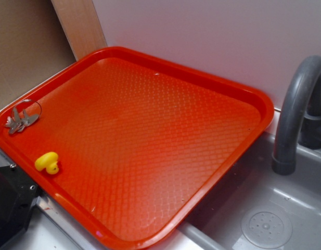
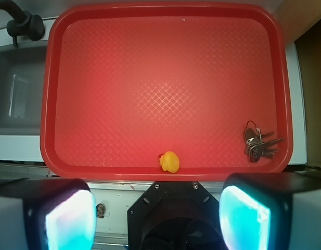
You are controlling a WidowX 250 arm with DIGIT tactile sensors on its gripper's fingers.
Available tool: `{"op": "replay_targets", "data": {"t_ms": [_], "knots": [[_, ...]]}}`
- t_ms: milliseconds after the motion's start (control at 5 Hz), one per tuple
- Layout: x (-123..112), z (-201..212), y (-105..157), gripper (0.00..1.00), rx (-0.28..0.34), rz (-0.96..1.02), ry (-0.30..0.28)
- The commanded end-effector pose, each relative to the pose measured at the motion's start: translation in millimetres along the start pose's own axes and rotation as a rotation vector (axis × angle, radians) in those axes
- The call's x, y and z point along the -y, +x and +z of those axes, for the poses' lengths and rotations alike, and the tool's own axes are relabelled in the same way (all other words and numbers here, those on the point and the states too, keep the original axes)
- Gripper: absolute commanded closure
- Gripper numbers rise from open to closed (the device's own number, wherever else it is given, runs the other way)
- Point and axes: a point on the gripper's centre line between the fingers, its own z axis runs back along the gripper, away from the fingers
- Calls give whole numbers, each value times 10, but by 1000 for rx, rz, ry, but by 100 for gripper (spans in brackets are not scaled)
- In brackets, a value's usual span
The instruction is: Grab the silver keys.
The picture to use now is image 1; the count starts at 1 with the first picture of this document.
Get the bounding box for yellow rubber duck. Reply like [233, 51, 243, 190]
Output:
[34, 152, 59, 174]

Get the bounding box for round sink drain cover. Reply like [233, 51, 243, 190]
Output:
[241, 206, 292, 249]

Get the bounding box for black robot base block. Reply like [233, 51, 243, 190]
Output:
[0, 166, 40, 249]

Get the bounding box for grey plastic sink basin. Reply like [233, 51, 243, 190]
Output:
[175, 131, 321, 250]

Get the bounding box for grey curved faucet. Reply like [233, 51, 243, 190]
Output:
[272, 55, 321, 176]

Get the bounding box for light wooden board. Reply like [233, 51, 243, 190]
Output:
[52, 0, 107, 60]

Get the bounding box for orange plastic tray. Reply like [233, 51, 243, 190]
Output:
[0, 47, 274, 249]

